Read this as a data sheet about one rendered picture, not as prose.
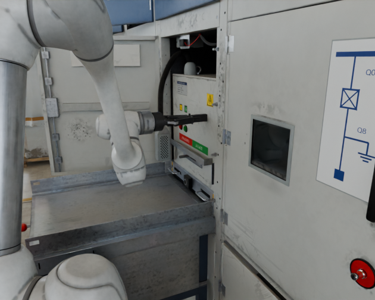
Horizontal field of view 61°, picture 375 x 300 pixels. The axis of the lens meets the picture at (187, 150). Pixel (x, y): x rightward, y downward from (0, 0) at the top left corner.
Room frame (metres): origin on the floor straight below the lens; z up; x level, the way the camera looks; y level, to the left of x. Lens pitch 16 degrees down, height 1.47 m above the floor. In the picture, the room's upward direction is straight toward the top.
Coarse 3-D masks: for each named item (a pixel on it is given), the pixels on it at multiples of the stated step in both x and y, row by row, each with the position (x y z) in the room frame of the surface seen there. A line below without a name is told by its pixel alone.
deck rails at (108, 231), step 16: (64, 176) 1.46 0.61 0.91; (80, 176) 1.49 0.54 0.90; (96, 176) 1.52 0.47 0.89; (112, 176) 1.55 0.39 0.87; (32, 192) 1.39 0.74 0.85; (48, 192) 1.40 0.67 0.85; (176, 208) 1.10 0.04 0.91; (192, 208) 1.13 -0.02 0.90; (208, 208) 1.16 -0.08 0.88; (96, 224) 0.98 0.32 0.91; (112, 224) 1.00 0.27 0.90; (128, 224) 1.02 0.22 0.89; (144, 224) 1.05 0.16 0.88; (160, 224) 1.07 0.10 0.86; (176, 224) 1.09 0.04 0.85; (32, 240) 0.90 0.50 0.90; (48, 240) 0.92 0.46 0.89; (64, 240) 0.94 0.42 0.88; (80, 240) 0.96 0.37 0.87; (96, 240) 0.98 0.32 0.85
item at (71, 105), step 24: (48, 48) 1.69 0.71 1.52; (120, 48) 1.70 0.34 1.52; (144, 48) 1.74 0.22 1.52; (48, 72) 1.67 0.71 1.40; (72, 72) 1.70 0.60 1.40; (120, 72) 1.73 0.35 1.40; (144, 72) 1.74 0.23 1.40; (48, 96) 1.69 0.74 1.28; (72, 96) 1.70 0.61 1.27; (96, 96) 1.71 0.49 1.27; (120, 96) 1.73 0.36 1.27; (144, 96) 1.74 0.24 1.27; (48, 120) 1.68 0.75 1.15; (72, 120) 1.70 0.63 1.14; (48, 144) 1.66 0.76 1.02; (72, 144) 1.70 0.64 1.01; (96, 144) 1.71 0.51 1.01; (144, 144) 1.74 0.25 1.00; (72, 168) 1.69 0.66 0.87; (96, 168) 1.71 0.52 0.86
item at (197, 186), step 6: (174, 162) 1.62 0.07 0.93; (174, 168) 1.62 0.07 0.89; (180, 168) 1.54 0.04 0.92; (180, 174) 1.54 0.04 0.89; (192, 180) 1.40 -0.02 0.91; (198, 180) 1.36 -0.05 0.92; (192, 186) 1.40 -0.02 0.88; (198, 186) 1.34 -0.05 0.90; (204, 186) 1.29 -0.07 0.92; (198, 192) 1.34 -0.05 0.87; (204, 192) 1.29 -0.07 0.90; (204, 198) 1.29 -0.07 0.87
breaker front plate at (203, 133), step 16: (176, 80) 1.61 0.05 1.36; (192, 80) 1.43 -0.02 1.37; (208, 80) 1.29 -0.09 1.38; (176, 96) 1.61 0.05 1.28; (192, 96) 1.43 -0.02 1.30; (176, 112) 1.61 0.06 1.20; (192, 112) 1.43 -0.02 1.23; (208, 112) 1.29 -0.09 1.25; (176, 128) 1.62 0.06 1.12; (192, 128) 1.43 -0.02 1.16; (208, 128) 1.29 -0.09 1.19; (208, 144) 1.29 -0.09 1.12; (176, 160) 1.62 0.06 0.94; (192, 160) 1.43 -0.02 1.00; (208, 176) 1.28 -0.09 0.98
